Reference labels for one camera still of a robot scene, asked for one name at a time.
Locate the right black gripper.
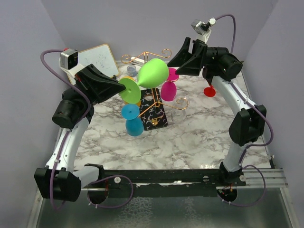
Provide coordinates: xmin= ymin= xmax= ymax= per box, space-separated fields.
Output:
xmin=167 ymin=38 xmax=228 ymax=76

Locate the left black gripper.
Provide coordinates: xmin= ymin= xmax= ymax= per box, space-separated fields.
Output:
xmin=62 ymin=64 xmax=126 ymax=105

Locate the green wine glass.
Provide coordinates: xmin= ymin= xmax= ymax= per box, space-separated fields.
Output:
xmin=118 ymin=58 xmax=170 ymax=104

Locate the red wine glass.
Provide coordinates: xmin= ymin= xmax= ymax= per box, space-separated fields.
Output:
xmin=203 ymin=72 xmax=216 ymax=97

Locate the orange wine glass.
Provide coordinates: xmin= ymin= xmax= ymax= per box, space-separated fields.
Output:
xmin=119 ymin=77 xmax=141 ymax=104

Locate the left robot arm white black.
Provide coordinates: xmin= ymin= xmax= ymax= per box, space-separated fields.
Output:
xmin=34 ymin=64 xmax=125 ymax=202

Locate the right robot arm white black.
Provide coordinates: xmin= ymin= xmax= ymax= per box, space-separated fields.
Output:
xmin=168 ymin=37 xmax=266 ymax=186

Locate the magenta wine glass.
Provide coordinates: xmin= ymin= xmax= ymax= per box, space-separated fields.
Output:
xmin=161 ymin=68 xmax=179 ymax=101

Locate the clear wine glass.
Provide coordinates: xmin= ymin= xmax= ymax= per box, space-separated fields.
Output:
xmin=171 ymin=95 xmax=190 ymax=124

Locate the blue wine glass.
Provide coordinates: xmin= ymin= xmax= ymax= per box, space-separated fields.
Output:
xmin=121 ymin=104 xmax=144 ymax=137

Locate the gold framed whiteboard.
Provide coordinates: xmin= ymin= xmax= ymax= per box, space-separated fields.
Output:
xmin=59 ymin=44 xmax=119 ymax=85

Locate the small clear plastic cup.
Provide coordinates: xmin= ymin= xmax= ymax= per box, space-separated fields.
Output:
xmin=127 ymin=65 xmax=137 ymax=77

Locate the white whiteboard eraser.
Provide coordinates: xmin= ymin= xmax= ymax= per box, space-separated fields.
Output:
xmin=130 ymin=57 xmax=145 ymax=67

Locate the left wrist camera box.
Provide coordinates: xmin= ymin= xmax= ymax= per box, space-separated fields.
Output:
xmin=59 ymin=48 xmax=84 ymax=77

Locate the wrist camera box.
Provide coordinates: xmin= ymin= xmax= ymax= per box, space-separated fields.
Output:
xmin=59 ymin=48 xmax=84 ymax=77
xmin=191 ymin=18 xmax=216 ymax=44

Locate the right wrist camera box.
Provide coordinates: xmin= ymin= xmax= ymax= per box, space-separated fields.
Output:
xmin=191 ymin=18 xmax=216 ymax=44

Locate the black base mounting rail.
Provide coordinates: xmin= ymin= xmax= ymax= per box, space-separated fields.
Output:
xmin=78 ymin=163 xmax=247 ymax=198

